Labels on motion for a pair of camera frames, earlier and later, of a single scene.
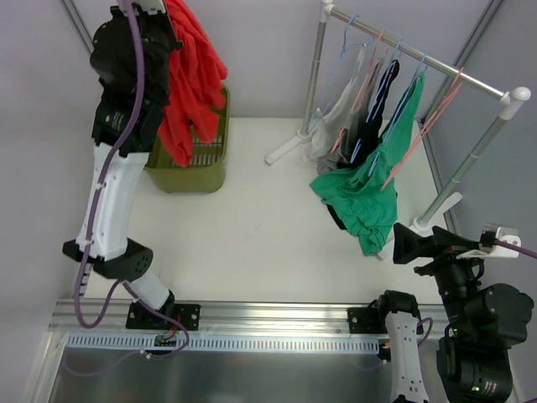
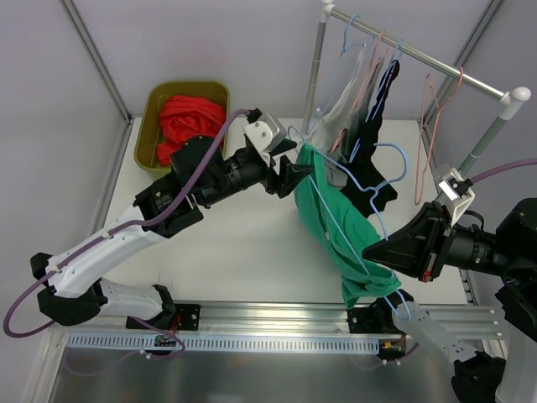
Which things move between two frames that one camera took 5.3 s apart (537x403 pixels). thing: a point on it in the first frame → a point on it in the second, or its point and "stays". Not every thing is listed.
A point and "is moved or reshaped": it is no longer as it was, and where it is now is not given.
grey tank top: (330, 164) stays
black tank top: (366, 135) stays
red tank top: (197, 71) is moved or reshaped
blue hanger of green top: (396, 123) → (406, 316)
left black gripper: (157, 32) → (273, 177)
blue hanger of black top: (377, 97) stays
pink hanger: (414, 146) is moved or reshaped
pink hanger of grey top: (345, 130) stays
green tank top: (363, 198) → (341, 227)
